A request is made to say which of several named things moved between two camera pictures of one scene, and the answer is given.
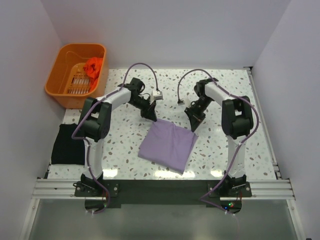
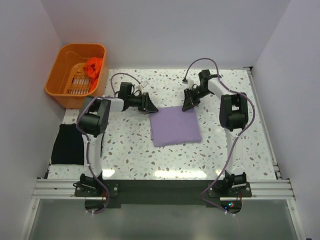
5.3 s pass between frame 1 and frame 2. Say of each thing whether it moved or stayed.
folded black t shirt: stayed
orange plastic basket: stayed
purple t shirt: moved
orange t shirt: stayed
